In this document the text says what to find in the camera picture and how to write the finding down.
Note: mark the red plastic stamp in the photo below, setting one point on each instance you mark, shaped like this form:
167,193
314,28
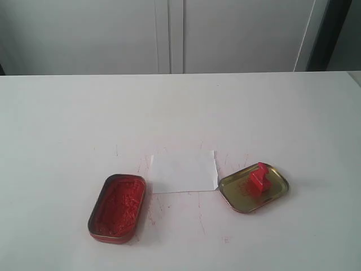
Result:
258,182

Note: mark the red ink pad tin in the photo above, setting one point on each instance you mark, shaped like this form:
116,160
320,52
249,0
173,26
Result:
117,210

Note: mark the white paper sheet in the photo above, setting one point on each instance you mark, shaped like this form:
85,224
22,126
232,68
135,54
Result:
185,171

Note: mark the gold tin lid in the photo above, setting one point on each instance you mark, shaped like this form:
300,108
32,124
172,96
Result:
235,189

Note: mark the grey cabinet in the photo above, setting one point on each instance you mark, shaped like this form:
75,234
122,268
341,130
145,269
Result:
155,37

